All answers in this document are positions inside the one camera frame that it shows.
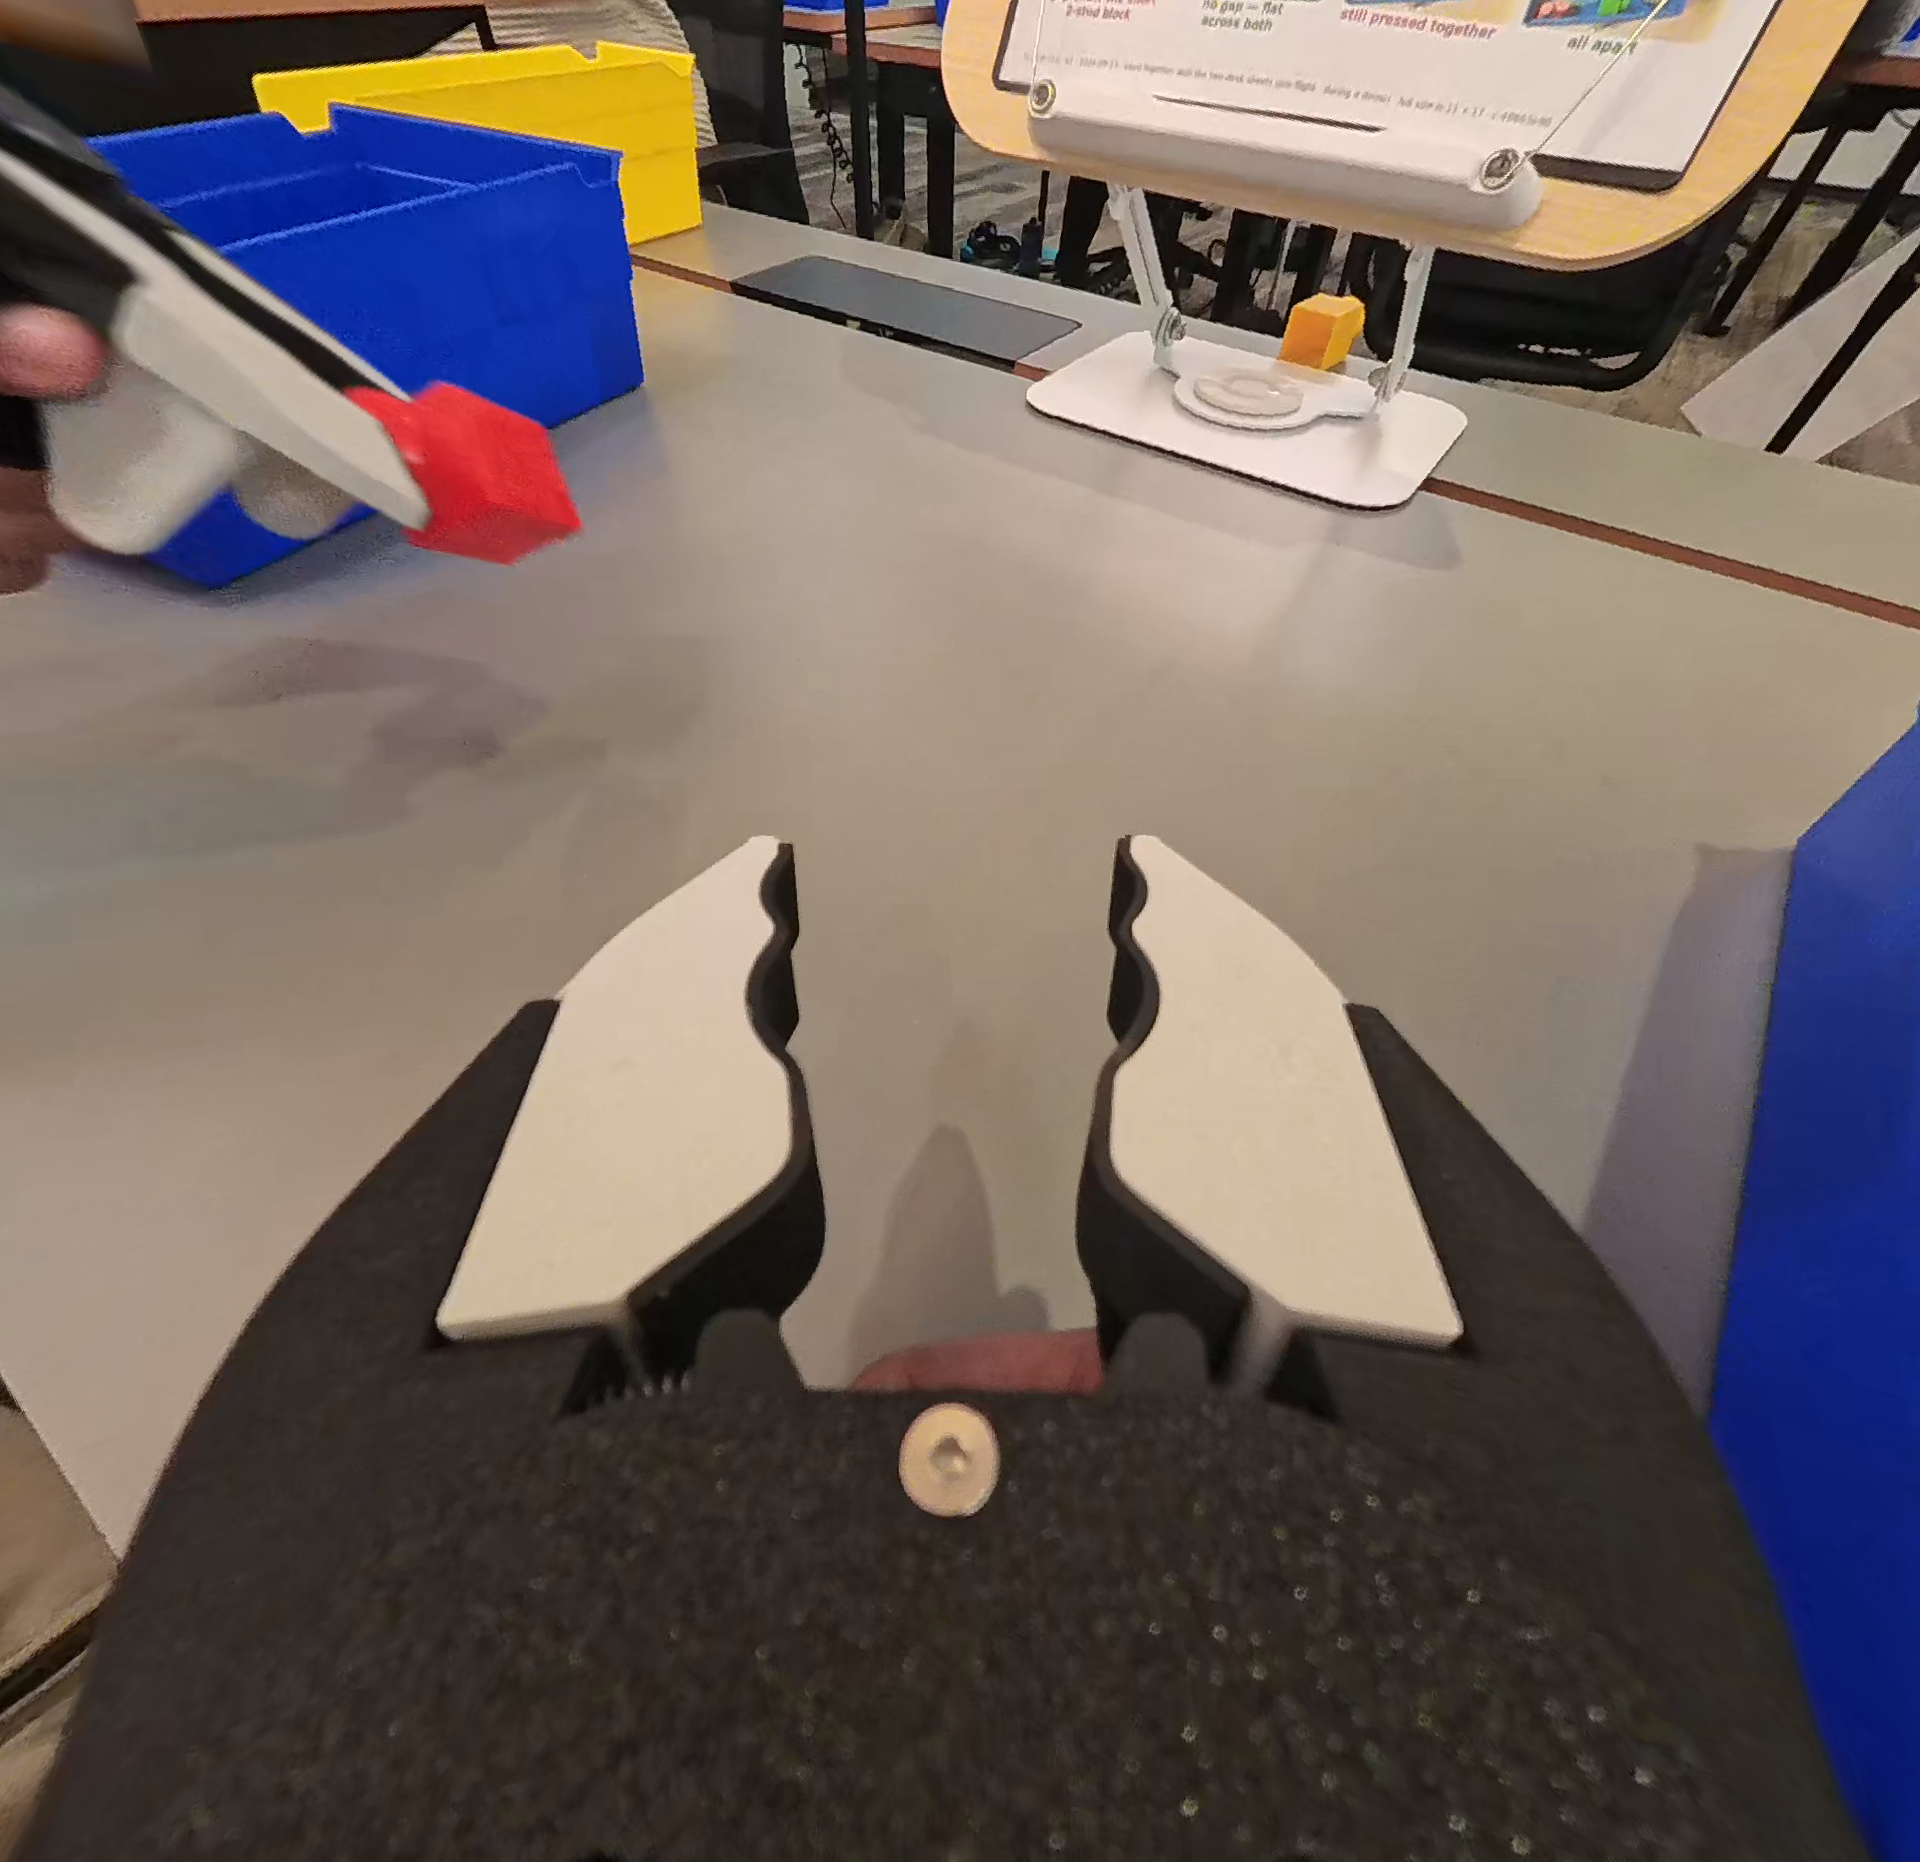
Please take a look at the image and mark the red toy block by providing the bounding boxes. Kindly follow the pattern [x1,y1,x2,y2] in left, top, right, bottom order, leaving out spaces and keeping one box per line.
[346,385,582,563]

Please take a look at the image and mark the wooden clipboard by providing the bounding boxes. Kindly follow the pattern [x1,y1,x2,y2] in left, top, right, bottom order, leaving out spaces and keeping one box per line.
[947,0,1906,273]

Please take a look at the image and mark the printed instruction sheet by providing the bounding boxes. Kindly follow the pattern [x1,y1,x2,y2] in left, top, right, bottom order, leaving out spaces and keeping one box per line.
[1035,0,1815,184]

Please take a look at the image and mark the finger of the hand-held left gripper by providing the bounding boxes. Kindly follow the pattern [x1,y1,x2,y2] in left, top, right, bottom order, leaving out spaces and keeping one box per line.
[0,93,437,560]

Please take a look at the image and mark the black inset table panel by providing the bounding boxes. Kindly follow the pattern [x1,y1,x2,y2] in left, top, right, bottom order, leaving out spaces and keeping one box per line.
[736,258,1081,364]

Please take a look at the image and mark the yellow plastic bin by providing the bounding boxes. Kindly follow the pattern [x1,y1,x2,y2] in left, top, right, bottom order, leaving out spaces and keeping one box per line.
[256,41,702,242]

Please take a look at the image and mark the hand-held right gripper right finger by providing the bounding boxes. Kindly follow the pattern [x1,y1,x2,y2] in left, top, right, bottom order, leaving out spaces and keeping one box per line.
[1077,834,1467,1353]

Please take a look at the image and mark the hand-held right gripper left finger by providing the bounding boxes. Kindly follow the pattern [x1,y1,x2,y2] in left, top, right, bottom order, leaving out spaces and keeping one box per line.
[437,834,828,1349]

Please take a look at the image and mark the person's left hand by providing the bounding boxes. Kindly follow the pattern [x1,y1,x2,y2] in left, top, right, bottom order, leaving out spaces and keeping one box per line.
[0,302,114,597]

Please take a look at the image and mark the blue plastic bin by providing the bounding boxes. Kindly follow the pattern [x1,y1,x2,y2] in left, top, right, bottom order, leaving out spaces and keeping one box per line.
[90,108,645,587]
[1712,730,1920,1862]

